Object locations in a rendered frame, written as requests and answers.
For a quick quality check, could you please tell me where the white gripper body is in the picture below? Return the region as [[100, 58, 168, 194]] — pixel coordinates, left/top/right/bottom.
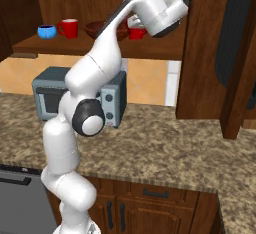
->
[[126, 13, 148, 30]]

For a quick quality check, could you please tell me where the cabinet door with dark glass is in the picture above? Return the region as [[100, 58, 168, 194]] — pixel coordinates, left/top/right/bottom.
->
[[214, 0, 256, 141]]

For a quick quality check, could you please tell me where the plain brown cabinet door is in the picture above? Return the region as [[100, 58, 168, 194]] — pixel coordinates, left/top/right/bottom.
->
[[0, 0, 40, 63]]

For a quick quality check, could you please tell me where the narrow brown base cabinet door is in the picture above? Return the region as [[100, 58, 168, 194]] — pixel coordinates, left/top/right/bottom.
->
[[87, 177, 118, 234]]

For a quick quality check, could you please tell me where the wide brown base cabinet door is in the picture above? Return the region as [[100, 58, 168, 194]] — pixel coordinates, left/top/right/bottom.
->
[[115, 197, 198, 234]]

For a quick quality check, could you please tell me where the red cup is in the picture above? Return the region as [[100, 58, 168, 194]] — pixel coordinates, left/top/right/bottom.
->
[[127, 26, 148, 41]]

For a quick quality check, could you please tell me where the brown wooden bowl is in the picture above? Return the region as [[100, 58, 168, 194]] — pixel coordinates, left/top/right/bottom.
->
[[83, 20, 131, 42]]

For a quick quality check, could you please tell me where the blue cup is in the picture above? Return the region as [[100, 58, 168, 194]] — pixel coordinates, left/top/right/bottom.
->
[[37, 24, 58, 40]]

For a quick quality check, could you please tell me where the grey microwave oven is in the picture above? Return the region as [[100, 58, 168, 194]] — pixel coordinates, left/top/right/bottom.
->
[[31, 65, 128, 129]]

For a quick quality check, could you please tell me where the brown drawer front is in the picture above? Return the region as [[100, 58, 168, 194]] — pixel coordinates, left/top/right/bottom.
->
[[129, 181, 185, 205]]

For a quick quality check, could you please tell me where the grey dishwasher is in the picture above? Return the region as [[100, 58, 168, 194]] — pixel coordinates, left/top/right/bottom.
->
[[0, 163, 58, 234]]

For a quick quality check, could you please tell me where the red mug with handle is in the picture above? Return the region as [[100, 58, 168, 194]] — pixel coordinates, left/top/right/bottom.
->
[[56, 18, 80, 40]]

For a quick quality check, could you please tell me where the brown wooden wall cabinet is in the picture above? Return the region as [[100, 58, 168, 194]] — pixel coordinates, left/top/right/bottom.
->
[[11, 0, 232, 121]]

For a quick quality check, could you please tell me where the black drawer handle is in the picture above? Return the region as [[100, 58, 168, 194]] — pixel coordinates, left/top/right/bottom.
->
[[142, 187, 170, 199]]

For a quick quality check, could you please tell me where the black cabinet door handle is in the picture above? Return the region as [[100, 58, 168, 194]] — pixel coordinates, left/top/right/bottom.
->
[[105, 200, 115, 231], [118, 202, 127, 233]]

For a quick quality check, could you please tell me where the black dishwasher handle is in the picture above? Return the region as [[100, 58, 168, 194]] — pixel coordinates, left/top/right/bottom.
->
[[0, 176, 32, 187]]

